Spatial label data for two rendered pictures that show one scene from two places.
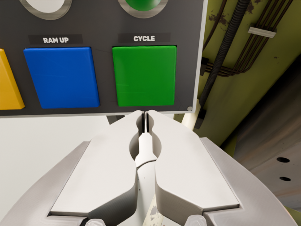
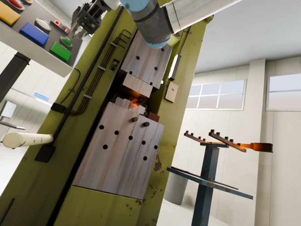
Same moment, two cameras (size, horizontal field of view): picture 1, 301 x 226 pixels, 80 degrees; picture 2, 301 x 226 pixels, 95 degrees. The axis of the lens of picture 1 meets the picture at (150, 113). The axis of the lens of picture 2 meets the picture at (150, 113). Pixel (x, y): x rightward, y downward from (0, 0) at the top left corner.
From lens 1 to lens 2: 75 cm
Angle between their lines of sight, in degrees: 83
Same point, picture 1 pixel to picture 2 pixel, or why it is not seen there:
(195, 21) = (75, 53)
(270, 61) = (91, 110)
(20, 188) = not seen: outside the picture
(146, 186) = not seen: outside the picture
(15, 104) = (10, 21)
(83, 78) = (43, 37)
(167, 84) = (67, 56)
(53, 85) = (32, 31)
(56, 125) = not seen: outside the picture
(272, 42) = (91, 102)
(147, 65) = (63, 49)
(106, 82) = (48, 44)
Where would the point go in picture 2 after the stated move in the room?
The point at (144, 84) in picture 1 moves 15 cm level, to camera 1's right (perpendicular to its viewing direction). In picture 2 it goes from (61, 51) to (91, 72)
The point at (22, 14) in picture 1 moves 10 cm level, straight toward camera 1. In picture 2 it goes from (33, 21) to (53, 24)
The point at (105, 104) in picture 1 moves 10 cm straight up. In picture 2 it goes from (45, 47) to (57, 29)
